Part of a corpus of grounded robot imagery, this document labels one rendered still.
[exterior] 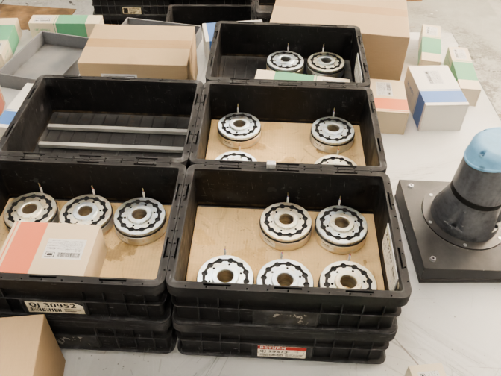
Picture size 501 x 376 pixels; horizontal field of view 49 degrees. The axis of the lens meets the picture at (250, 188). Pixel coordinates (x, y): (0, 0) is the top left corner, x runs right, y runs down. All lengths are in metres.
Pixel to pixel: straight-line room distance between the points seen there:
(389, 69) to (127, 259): 0.99
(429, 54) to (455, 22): 2.02
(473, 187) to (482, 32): 2.67
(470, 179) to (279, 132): 0.45
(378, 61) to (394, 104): 0.16
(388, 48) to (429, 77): 0.15
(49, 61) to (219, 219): 1.01
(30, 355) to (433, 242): 0.83
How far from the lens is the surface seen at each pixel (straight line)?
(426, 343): 1.16
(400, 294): 0.92
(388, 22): 1.70
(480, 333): 1.21
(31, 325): 1.00
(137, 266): 1.06
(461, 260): 1.25
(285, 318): 0.96
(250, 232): 1.10
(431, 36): 1.97
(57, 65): 1.91
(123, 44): 1.65
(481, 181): 1.19
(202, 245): 1.08
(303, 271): 1.00
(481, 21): 3.95
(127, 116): 1.41
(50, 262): 1.01
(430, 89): 1.64
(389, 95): 1.61
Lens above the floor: 1.66
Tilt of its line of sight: 44 degrees down
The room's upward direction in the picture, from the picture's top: 1 degrees clockwise
